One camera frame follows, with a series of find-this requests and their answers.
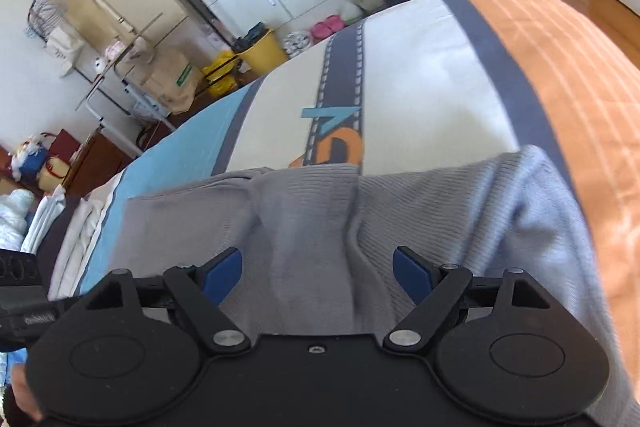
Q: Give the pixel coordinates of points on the grey knitted garment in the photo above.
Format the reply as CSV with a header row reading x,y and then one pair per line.
x,y
310,227

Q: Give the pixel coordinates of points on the white patterned shoes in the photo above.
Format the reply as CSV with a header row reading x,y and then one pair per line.
x,y
297,42

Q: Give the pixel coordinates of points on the white-legged side table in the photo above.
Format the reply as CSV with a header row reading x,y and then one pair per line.
x,y
95,112

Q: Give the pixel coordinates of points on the pink slipper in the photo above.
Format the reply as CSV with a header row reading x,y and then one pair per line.
x,y
335,23
320,31

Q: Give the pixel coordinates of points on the yellow plastic bag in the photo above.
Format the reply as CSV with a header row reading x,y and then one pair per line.
x,y
220,74

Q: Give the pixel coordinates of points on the wooden nightstand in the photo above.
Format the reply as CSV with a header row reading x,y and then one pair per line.
x,y
100,162

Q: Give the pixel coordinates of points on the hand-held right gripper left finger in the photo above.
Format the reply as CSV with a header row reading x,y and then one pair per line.
x,y
222,269

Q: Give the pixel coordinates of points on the printed striped bed blanket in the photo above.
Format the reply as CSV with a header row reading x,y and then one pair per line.
x,y
425,82

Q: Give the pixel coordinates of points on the yellow bin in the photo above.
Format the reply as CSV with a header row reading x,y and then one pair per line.
x,y
265,54

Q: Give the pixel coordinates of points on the dark red bag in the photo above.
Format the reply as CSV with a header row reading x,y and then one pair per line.
x,y
65,144

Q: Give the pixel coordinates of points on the brown paper bag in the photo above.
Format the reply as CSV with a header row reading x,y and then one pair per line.
x,y
170,82

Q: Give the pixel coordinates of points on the blue white stuffed bag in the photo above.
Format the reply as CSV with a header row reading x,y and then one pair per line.
x,y
27,159

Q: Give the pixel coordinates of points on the white printed tote bag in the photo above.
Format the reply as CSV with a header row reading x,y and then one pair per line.
x,y
62,49

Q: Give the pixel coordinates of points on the person's left hand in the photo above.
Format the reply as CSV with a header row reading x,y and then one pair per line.
x,y
25,392

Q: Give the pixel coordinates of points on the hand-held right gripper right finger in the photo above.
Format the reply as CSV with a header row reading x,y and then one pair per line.
x,y
412,269

